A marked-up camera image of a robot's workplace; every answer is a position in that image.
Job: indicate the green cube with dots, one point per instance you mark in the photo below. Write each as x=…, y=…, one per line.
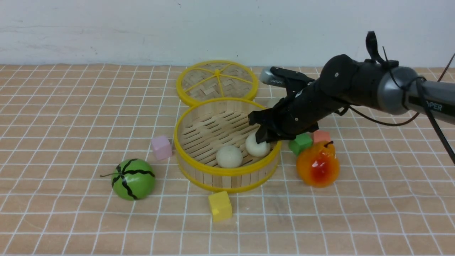
x=300, y=143

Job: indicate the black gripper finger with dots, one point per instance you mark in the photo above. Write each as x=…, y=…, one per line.
x=263, y=117

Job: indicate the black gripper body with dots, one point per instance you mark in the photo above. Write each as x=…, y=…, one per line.
x=318, y=100

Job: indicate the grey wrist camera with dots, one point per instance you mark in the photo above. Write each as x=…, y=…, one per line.
x=284, y=78

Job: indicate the green toy watermelon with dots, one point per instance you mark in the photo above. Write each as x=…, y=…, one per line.
x=133, y=179

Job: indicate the pink cube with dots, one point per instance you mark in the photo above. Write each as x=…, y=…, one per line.
x=161, y=147

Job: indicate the woven bamboo steamer lid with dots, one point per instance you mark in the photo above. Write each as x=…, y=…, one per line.
x=216, y=79

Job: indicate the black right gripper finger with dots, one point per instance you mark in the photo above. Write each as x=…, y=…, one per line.
x=266, y=135

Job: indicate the orange toy pear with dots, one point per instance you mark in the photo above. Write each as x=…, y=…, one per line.
x=318, y=166

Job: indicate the yellow cube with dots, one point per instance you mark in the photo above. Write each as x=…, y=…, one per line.
x=220, y=206

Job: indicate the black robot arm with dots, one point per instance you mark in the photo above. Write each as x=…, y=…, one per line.
x=394, y=91

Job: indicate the salmon cube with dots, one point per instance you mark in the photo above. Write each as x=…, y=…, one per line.
x=320, y=136

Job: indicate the checked orange tablecloth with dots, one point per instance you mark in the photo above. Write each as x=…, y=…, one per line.
x=62, y=126

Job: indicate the bamboo steamer tray yellow rim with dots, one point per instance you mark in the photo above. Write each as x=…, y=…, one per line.
x=206, y=127

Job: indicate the white bun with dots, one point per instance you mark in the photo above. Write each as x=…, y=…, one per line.
x=229, y=156
x=272, y=102
x=254, y=149

